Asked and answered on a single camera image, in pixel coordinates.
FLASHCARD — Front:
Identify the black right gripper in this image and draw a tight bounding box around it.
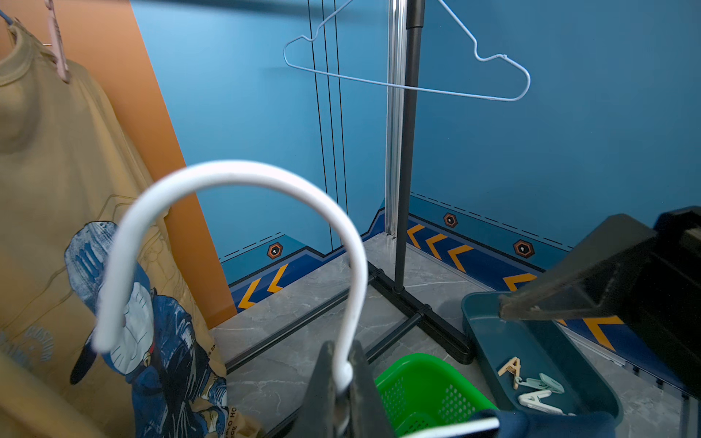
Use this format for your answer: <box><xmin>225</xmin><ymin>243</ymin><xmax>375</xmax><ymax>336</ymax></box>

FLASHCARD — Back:
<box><xmin>498</xmin><ymin>206</ymin><xmax>700</xmax><ymax>398</ymax></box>

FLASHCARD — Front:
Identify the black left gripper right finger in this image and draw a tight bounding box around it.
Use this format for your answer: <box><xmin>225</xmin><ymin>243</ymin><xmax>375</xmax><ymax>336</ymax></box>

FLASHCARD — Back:
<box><xmin>346</xmin><ymin>341</ymin><xmax>395</xmax><ymax>438</ymax></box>

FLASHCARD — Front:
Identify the navy printed t-shirt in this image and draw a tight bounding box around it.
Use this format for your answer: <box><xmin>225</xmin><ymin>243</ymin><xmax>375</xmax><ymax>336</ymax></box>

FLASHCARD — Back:
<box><xmin>471</xmin><ymin>410</ymin><xmax>616</xmax><ymax>438</ymax></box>

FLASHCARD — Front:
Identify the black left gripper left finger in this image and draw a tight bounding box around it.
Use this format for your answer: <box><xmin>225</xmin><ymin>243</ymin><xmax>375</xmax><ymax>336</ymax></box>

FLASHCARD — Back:
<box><xmin>288</xmin><ymin>341</ymin><xmax>336</xmax><ymax>438</ymax></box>

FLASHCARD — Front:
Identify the teal plastic bin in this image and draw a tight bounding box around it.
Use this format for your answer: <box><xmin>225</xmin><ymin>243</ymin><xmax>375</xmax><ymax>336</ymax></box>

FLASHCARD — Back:
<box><xmin>461</xmin><ymin>292</ymin><xmax>624</xmax><ymax>425</ymax></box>

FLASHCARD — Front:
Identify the light blue wire hanger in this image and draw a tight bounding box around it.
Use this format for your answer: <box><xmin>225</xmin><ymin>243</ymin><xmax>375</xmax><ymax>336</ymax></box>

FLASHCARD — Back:
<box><xmin>282</xmin><ymin>0</ymin><xmax>532</xmax><ymax>103</ymax></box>

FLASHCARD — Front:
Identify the white clothespin navy shirt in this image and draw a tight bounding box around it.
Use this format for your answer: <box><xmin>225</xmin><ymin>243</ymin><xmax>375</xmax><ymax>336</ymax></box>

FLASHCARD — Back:
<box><xmin>518</xmin><ymin>390</ymin><xmax>564</xmax><ymax>415</ymax></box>

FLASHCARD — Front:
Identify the black clothes rack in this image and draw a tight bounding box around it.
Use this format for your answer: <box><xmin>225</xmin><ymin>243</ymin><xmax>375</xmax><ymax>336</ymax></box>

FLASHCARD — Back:
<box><xmin>130</xmin><ymin>0</ymin><xmax>476</xmax><ymax>438</ymax></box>

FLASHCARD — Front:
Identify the white wire hanger tan shirt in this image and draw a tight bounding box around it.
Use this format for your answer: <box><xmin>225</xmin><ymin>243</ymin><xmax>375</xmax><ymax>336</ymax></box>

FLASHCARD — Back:
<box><xmin>0</xmin><ymin>10</ymin><xmax>13</xmax><ymax>25</ymax></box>

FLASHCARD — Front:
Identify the aluminium corner post right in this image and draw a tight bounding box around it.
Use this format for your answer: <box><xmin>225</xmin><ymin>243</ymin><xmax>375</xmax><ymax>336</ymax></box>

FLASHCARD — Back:
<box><xmin>384</xmin><ymin>0</ymin><xmax>407</xmax><ymax>238</ymax></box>

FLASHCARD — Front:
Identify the white wire hanger navy shirt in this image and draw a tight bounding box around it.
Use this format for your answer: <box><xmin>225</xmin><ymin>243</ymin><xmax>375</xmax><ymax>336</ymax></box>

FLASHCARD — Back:
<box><xmin>90</xmin><ymin>160</ymin><xmax>500</xmax><ymax>438</ymax></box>

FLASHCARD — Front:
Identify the mint green clothespin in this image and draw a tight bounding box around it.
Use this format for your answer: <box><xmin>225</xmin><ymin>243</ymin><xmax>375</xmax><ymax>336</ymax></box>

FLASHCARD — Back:
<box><xmin>515</xmin><ymin>373</ymin><xmax>565</xmax><ymax>394</ymax></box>

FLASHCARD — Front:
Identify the pink clothespin rear tan shirt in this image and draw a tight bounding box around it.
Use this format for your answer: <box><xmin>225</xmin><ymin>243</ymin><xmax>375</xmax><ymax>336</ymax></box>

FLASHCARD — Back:
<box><xmin>44</xmin><ymin>0</ymin><xmax>70</xmax><ymax>83</ymax></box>

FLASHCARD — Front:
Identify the green plastic basket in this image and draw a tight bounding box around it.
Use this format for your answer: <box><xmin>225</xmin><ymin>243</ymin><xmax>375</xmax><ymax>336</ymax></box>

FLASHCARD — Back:
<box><xmin>375</xmin><ymin>353</ymin><xmax>496</xmax><ymax>437</ymax></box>

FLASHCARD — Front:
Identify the yellow clothespin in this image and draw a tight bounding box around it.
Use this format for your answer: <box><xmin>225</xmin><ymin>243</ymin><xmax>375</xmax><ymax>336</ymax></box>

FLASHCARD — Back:
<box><xmin>498</xmin><ymin>356</ymin><xmax>521</xmax><ymax>390</ymax></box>

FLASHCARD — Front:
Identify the tan yellow t-shirt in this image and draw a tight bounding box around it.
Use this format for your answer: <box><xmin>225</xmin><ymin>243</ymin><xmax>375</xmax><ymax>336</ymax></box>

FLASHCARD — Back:
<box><xmin>1</xmin><ymin>23</ymin><xmax>263</xmax><ymax>437</ymax></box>

